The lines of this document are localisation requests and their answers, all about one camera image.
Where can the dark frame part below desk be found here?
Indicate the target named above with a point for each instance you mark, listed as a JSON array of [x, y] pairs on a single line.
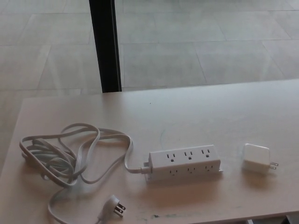
[[294, 220]]

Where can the black vertical window post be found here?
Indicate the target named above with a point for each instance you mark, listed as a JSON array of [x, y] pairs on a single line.
[[105, 46]]

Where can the white six-outlet power strip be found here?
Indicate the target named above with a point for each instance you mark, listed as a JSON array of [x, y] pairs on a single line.
[[160, 162]]

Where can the white three-prong angled plug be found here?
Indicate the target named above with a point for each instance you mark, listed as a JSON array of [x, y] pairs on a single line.
[[112, 205]]

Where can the white square charger adapter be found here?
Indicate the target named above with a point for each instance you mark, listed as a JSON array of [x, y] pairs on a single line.
[[255, 157]]

